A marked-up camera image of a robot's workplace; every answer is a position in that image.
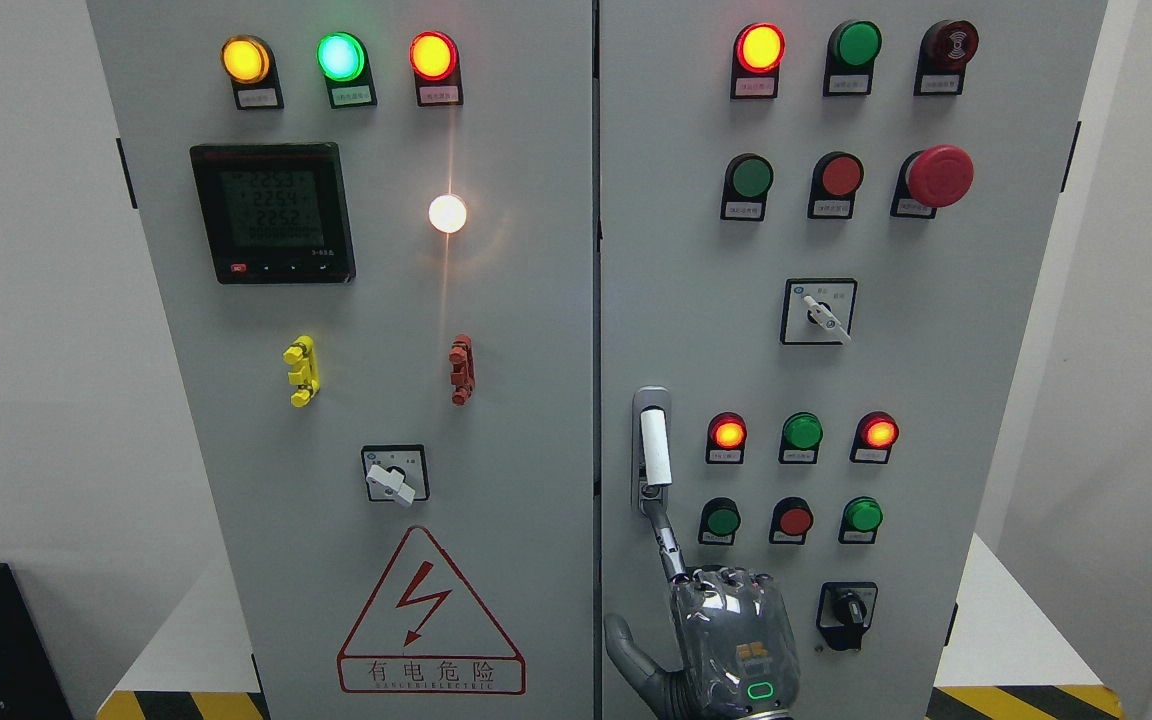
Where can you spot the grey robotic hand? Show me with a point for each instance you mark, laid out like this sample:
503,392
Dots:
732,628

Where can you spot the silver door handle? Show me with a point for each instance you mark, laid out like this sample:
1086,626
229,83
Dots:
651,472

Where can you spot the grey right cabinet door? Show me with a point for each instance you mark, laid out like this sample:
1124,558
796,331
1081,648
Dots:
694,304

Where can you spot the grey cabinet door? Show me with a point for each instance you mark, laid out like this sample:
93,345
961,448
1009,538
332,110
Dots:
510,473
694,304

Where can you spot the grey left cabinet door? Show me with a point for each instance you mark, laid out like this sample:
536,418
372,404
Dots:
510,473

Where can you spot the green push button lower left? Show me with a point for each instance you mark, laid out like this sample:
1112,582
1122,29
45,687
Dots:
719,521

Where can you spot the red push button lower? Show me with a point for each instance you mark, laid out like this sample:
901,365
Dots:
791,520

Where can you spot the red push button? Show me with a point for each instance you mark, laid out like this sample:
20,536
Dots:
836,178
791,520

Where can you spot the red lamp middle left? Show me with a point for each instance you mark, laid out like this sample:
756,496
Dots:
726,439

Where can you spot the red lamp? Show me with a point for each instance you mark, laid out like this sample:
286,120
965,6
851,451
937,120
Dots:
726,439
874,437

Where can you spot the green lamp middle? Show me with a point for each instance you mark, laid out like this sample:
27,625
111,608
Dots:
800,439

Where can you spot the red lamp middle right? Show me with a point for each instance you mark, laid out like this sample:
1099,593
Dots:
874,437

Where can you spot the white cabinet base platform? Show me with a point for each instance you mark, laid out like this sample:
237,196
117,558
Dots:
1005,659

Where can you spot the red triangle warning sign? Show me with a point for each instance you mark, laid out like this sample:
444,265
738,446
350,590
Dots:
424,629

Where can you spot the green push button upper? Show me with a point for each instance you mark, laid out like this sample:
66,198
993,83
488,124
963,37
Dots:
747,181

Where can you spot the red push button upper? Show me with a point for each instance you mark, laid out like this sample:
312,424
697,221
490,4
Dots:
836,178

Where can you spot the red emergency stop button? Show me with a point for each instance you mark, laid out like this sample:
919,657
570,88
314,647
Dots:
931,179

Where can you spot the white indicator light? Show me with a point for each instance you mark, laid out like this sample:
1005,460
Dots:
448,213

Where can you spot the red indicator light top right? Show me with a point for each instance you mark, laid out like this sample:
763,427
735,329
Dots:
756,58

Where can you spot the red indicator light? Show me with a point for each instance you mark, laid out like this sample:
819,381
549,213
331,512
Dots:
435,61
756,58

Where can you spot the green indicator light top right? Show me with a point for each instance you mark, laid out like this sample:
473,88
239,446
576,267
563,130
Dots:
851,53

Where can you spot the green indicator light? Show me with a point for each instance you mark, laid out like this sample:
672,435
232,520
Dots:
851,53
347,71

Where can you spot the black digital power meter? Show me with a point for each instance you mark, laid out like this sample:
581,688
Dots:
274,213

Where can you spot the dark red buzzer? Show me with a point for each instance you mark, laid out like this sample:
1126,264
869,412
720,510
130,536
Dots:
946,49

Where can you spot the red indicator light top left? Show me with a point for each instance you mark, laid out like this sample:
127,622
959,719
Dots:
435,61

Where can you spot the green indicator light top left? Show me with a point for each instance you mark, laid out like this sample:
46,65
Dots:
347,71

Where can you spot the yellow indicator light top left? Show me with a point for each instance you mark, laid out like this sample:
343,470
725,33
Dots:
251,67

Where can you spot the black knob selector switch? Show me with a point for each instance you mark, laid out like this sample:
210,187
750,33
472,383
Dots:
845,613

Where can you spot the right door upper selector switch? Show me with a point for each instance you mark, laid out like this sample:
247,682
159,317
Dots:
818,311

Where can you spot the door selector switch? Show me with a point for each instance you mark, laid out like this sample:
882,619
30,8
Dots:
818,311
395,473

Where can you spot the left door selector switch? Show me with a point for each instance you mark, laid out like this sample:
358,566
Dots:
395,473

